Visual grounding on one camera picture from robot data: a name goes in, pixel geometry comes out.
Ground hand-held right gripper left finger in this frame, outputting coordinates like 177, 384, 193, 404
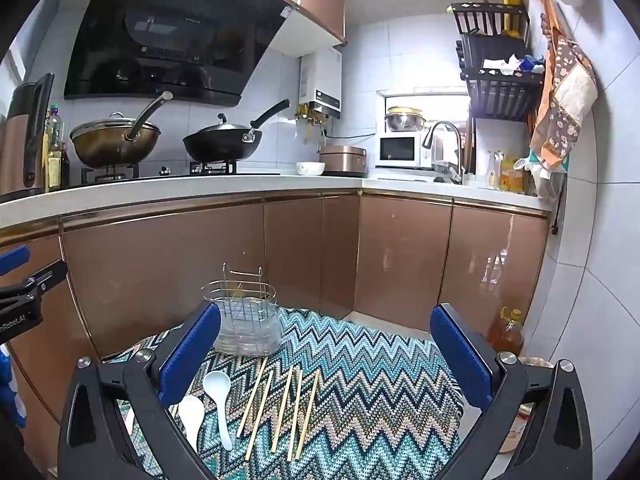
57, 302, 223, 480

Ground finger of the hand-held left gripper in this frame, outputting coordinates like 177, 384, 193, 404
0, 245, 32, 277
0, 259, 68, 313

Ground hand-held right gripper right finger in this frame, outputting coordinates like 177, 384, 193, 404
430, 302, 593, 480

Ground white ceramic spoon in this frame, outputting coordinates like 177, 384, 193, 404
202, 371, 234, 452
177, 395, 206, 453

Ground clear wire utensil holder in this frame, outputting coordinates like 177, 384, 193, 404
201, 262, 283, 357

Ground wooden chopstick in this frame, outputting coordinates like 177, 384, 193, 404
271, 365, 295, 454
287, 367, 303, 462
236, 357, 269, 437
295, 370, 321, 461
244, 371, 275, 461

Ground person's left hand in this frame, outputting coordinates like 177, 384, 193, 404
0, 345, 26, 431

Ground orange oil bottle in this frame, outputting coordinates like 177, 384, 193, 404
487, 307, 523, 354

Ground zigzag knitted cloth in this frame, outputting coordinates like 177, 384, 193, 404
107, 305, 463, 480

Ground bronze electric kettle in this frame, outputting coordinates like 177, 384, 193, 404
0, 72, 55, 202

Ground green cap oil bottle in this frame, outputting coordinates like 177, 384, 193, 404
45, 105, 66, 192

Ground bronze wok with glass lid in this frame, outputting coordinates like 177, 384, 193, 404
70, 91, 173, 167

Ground black gas stove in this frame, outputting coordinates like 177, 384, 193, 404
80, 160, 281, 184

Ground clear bottle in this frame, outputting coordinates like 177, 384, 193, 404
487, 152, 503, 191

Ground yellow oil bottle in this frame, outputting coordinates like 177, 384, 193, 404
500, 157, 526, 194

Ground plastic bag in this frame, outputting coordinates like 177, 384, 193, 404
520, 155, 566, 202

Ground steel faucet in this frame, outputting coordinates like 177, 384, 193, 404
422, 121, 465, 184

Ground black wok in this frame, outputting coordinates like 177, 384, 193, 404
182, 99, 291, 162

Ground white microwave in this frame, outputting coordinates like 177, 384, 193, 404
376, 132, 436, 170

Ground bronze rice cooker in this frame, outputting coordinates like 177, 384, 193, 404
319, 145, 367, 177

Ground steel bowls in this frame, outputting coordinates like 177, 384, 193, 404
384, 106, 427, 133

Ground brass pipes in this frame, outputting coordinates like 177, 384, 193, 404
295, 105, 331, 142

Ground black dish rack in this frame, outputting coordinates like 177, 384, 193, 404
448, 1, 546, 122

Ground black glass range hood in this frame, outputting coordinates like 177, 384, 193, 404
64, 0, 301, 108

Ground patterned apron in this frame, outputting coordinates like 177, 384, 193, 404
530, 0, 598, 168

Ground crumpled white bag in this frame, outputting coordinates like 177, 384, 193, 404
482, 54, 523, 76

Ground white water heater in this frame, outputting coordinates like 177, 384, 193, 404
299, 47, 343, 120

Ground yellow tube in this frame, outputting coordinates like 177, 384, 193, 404
500, 0, 523, 36

